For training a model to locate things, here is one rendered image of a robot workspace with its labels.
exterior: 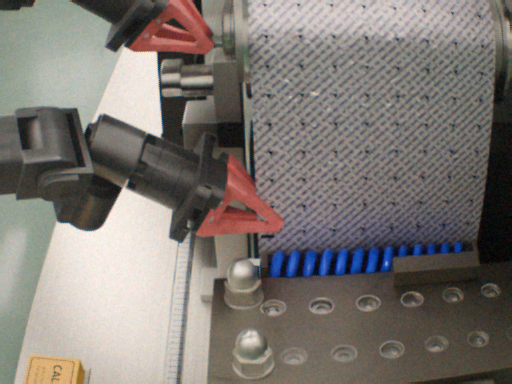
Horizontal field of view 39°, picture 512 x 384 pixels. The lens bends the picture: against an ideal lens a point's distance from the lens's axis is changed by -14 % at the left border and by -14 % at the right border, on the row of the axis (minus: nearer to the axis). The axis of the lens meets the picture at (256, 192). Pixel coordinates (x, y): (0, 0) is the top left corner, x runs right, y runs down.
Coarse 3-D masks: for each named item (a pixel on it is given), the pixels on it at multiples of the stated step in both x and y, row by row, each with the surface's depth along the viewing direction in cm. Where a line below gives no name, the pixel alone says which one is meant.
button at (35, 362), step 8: (32, 360) 81; (40, 360) 81; (48, 360) 81; (56, 360) 81; (64, 360) 81; (72, 360) 81; (32, 368) 79; (40, 368) 80; (48, 368) 80; (56, 368) 80; (64, 368) 80; (72, 368) 80; (80, 368) 81; (24, 376) 78; (32, 376) 78; (40, 376) 78; (48, 376) 79; (56, 376) 79; (64, 376) 79; (72, 376) 79; (80, 376) 80
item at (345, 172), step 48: (288, 96) 70; (336, 96) 70; (288, 144) 73; (336, 144) 73; (384, 144) 73; (432, 144) 73; (480, 144) 72; (288, 192) 76; (336, 192) 76; (384, 192) 76; (432, 192) 76; (480, 192) 76; (288, 240) 79; (336, 240) 79; (384, 240) 79; (432, 240) 79
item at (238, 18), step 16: (240, 0) 67; (240, 16) 67; (496, 16) 67; (240, 32) 68; (496, 32) 67; (240, 48) 68; (496, 48) 67; (240, 64) 70; (496, 64) 68; (240, 80) 73; (496, 80) 70
